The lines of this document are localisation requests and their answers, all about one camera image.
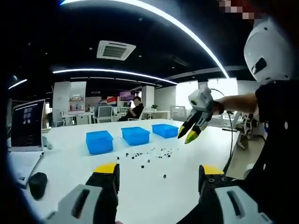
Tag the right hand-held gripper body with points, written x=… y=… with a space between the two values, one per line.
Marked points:
x=201 y=99

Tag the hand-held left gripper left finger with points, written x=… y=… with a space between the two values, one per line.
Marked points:
x=105 y=186

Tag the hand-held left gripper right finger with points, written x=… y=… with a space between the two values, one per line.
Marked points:
x=210 y=186

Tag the blue plastic bin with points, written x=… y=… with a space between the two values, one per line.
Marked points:
x=99 y=143
x=135 y=136
x=164 y=131

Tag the scatter of small resistors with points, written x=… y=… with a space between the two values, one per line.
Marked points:
x=142 y=166

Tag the person's left hand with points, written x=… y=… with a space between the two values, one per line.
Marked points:
x=120 y=222

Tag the grey mesh office chair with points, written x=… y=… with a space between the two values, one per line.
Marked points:
x=178 y=112

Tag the black flat device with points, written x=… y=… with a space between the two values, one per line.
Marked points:
x=229 y=129

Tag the white office desk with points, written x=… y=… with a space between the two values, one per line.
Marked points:
x=161 y=114

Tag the potted plant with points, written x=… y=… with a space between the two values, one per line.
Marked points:
x=154 y=107

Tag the long ceiling light strip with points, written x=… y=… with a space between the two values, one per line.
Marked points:
x=222 y=66

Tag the white office chair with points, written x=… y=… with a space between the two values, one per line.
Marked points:
x=104 y=114
x=246 y=130

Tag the black computer mouse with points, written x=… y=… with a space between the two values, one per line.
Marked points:
x=37 y=185

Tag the white worn device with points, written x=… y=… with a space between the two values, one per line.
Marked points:
x=264 y=46

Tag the colourful display shelf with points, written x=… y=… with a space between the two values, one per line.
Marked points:
x=76 y=102

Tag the ceiling air conditioner vent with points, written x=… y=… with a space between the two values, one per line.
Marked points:
x=115 y=51

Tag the white laptop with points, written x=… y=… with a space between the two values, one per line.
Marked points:
x=28 y=126

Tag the short ceiling light strip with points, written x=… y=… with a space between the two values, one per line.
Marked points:
x=18 y=83

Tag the pink wall screen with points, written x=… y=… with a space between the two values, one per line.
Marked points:
x=126 y=94

